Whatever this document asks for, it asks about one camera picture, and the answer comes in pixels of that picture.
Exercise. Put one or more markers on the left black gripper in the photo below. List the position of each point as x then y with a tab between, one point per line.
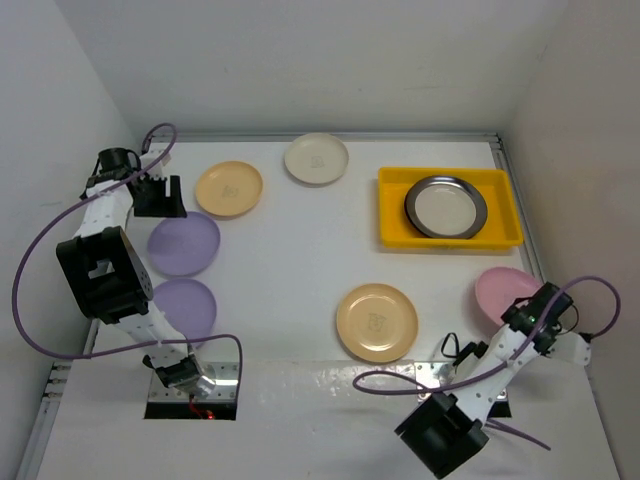
166	206

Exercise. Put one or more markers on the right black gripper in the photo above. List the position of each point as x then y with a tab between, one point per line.
551	347

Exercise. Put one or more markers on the pink plate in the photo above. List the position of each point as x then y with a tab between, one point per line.
497	288

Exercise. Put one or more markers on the steel plate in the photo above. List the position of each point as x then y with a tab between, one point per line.
446	207

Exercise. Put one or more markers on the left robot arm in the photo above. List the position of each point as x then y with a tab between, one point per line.
107	277

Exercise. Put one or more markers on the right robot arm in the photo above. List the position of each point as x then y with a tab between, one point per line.
446	430

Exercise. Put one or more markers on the yellow plastic bin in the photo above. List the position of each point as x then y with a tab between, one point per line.
501	231

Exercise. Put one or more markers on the far purple plate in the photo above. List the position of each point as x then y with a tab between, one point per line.
184	246

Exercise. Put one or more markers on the purple plate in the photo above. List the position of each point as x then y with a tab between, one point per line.
188	305
184	246

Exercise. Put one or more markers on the far orange plate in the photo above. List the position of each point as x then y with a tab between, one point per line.
229	189

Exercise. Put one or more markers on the orange plate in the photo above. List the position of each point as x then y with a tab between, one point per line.
229	189
377	323

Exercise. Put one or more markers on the near purple plate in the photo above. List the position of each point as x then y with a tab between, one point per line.
188	305

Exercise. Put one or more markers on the cream white plate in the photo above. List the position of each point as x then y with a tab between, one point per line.
316	159

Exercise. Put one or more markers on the near orange plate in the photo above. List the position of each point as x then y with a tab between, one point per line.
377	323

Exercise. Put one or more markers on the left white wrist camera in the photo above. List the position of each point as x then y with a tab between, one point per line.
155	173

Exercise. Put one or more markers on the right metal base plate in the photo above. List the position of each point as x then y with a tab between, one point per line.
434	373

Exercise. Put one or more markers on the metal base plate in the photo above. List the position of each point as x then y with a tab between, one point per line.
434	373
220	386

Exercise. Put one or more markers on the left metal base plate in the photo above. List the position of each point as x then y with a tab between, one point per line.
220	386

